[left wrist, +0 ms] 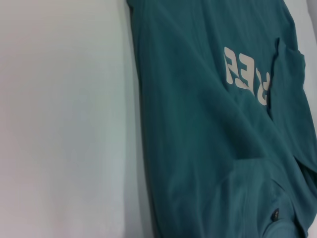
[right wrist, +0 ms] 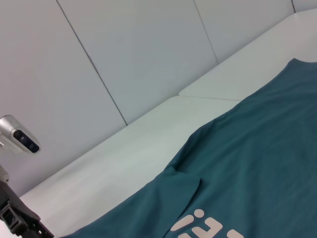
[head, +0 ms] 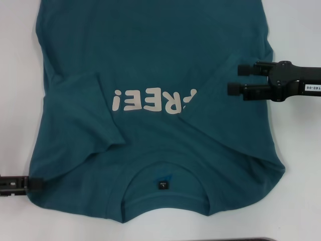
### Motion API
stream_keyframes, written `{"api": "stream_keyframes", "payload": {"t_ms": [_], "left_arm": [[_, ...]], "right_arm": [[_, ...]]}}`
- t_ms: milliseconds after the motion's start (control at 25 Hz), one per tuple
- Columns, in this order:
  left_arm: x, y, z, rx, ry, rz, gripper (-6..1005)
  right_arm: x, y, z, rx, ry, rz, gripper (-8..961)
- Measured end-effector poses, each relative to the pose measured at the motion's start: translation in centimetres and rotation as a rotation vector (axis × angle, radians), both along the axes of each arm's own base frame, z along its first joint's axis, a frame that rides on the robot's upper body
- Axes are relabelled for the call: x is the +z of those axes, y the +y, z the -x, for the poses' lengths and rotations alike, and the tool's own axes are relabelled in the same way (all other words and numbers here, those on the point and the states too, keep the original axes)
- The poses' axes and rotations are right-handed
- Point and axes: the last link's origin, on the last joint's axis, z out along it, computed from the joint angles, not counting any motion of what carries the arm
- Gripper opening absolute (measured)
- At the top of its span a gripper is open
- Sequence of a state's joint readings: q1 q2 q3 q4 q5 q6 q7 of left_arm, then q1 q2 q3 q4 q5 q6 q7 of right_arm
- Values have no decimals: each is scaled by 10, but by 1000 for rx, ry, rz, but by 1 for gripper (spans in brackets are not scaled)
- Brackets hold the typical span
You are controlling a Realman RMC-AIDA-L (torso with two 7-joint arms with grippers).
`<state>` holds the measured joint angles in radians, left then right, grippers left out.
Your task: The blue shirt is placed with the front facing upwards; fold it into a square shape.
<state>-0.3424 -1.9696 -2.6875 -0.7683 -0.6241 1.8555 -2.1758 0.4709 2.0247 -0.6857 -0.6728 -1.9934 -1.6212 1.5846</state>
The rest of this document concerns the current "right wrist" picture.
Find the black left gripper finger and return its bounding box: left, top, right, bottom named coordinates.
left=11, top=219, right=55, bottom=238

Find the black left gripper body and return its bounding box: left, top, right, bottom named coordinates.
left=0, top=180, right=42, bottom=233

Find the teal blue printed T-shirt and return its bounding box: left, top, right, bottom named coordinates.
left=57, top=58, right=317, bottom=238

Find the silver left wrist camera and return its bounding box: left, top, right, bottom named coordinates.
left=0, top=115, right=41, bottom=155

